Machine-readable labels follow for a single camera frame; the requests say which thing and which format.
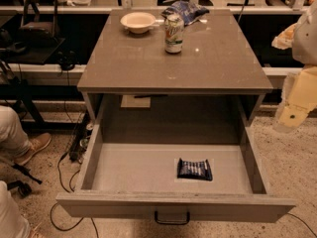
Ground black power strip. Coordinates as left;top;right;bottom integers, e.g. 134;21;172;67
68;112;94;162

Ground paper label inside cabinet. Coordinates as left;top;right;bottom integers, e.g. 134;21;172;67
121;95;151;108

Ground dark blue rxbar wrapper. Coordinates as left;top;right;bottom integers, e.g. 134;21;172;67
177;159;213;181

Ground black floor cable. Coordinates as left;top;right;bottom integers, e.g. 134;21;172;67
49;151;100;238

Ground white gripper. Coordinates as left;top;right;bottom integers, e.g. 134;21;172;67
271;24;317;133

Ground black headphones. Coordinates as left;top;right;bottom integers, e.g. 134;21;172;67
57;51;77;71

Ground person leg in white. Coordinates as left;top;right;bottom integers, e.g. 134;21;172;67
0;180;44;238

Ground black chair base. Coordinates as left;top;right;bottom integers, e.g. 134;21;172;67
0;156;44;198

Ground green white soda can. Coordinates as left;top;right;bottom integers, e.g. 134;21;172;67
164;14;184;54

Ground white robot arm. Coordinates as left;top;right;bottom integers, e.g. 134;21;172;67
271;2;317;133

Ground blue chip bag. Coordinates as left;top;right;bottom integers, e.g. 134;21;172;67
161;0;209;26

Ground grey counter cabinet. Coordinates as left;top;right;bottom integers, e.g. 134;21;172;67
76;7;274;124

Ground person leg with tan shoe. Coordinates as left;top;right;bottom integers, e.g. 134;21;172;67
0;106;52;166

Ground white ceramic bowl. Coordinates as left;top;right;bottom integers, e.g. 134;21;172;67
120;12;157;35

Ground open grey top drawer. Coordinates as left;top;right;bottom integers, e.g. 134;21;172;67
55;94;297;224

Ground black drawer handle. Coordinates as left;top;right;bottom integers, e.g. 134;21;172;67
154;211;191;226

